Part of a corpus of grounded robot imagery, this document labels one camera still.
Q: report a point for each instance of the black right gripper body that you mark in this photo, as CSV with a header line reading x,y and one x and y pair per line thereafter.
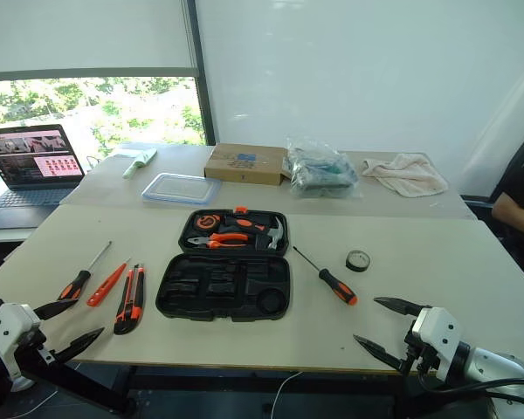
x,y
423,359

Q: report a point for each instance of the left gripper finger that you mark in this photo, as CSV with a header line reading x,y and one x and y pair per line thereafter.
x,y
50,310
76,345

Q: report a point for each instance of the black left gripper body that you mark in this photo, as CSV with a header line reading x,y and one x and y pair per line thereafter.
x,y
30,340

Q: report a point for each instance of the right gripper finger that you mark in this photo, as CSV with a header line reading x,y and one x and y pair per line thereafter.
x,y
399,306
377,351

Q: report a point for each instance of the silver shaft screwdriver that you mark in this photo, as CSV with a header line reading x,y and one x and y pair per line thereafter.
x,y
76,283

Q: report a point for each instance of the orange test pen screwdriver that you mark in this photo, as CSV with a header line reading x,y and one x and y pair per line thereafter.
x,y
107,283

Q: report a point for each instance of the orange black utility knife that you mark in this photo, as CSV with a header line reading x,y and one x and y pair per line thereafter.
x,y
128,310

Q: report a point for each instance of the black shaft screwdriver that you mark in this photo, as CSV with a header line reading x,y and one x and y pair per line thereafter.
x,y
336,289

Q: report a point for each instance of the person's bare forearm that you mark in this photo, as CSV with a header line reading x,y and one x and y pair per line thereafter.
x,y
513,216

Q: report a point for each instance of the black tool case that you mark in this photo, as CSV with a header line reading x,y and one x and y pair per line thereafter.
x,y
218,297

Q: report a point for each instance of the black electrical tape roll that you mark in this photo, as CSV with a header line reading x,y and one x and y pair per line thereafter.
x,y
351,261

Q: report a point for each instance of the open laptop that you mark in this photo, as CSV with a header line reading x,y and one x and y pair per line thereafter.
x,y
30,196

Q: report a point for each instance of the pink towel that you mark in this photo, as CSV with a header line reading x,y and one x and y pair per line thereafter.
x,y
406,174

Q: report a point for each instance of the clear plastic bag with items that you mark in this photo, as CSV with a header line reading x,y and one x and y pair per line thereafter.
x,y
321,172

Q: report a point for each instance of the clear plastic sheet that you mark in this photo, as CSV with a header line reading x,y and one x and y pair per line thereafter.
x,y
122,150

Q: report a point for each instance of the orange black tape measure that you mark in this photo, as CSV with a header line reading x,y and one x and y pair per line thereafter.
x,y
205,221

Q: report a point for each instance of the clear container lid blue rim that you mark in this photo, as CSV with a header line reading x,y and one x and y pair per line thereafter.
x,y
181,188

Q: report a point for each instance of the flat cardboard box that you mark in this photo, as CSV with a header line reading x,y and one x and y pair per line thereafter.
x,y
244,163

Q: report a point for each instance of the white roller blind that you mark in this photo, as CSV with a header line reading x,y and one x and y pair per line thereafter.
x,y
83,35

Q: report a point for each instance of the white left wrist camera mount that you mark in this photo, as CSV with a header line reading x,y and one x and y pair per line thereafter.
x,y
8,323

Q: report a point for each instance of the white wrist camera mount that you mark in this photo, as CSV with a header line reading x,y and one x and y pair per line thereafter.
x,y
8,323
441,331

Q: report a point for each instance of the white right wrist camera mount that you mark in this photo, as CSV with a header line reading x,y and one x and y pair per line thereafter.
x,y
441,331

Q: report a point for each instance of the black table frame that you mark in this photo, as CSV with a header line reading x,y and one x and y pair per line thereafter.
x,y
91,390

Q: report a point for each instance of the black window frame post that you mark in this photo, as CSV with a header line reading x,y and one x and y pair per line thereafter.
x,y
201,65

